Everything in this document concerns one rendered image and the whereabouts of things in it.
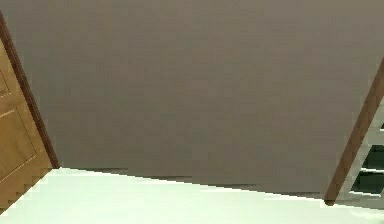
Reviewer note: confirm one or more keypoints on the brown wooden room door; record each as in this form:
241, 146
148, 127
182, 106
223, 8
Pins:
16, 143

